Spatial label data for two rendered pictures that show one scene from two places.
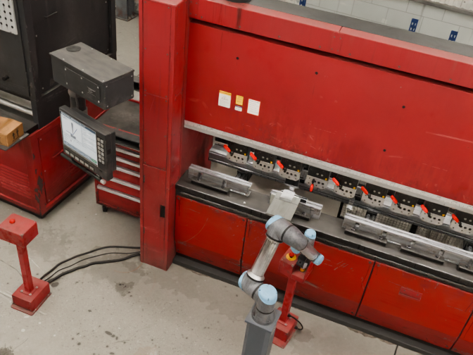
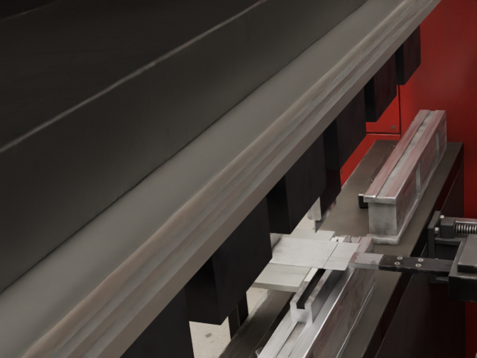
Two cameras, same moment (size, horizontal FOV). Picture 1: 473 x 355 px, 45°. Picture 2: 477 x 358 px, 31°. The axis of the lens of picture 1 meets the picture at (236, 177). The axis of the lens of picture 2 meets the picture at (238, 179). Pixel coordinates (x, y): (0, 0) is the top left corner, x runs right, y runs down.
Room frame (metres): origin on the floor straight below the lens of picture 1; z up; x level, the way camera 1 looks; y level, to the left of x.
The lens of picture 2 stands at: (3.28, -1.54, 1.59)
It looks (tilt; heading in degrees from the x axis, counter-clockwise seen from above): 22 degrees down; 98
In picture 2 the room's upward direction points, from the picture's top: 7 degrees counter-clockwise
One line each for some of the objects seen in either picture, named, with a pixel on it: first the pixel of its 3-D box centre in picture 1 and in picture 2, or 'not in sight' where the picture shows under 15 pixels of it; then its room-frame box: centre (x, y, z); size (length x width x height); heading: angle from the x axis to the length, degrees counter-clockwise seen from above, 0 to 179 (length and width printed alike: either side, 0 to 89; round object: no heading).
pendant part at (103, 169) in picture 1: (90, 141); not in sight; (2.99, 0.98, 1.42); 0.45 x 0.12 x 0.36; 56
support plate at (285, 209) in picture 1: (284, 206); (237, 252); (3.09, -0.36, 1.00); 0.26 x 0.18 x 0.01; 163
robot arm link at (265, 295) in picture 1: (266, 297); not in sight; (2.28, -0.27, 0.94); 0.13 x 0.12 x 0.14; 48
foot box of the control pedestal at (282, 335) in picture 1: (280, 327); not in sight; (2.77, -0.48, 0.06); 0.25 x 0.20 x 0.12; 154
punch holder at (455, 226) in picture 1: (464, 219); not in sight; (2.89, -1.53, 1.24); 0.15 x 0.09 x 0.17; 73
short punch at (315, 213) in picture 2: (292, 181); (324, 187); (3.23, -0.40, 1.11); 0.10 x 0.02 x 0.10; 73
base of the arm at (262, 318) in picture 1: (264, 310); not in sight; (2.28, -0.27, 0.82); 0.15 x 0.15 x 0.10
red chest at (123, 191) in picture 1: (132, 164); not in sight; (4.00, 0.93, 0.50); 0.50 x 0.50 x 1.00; 73
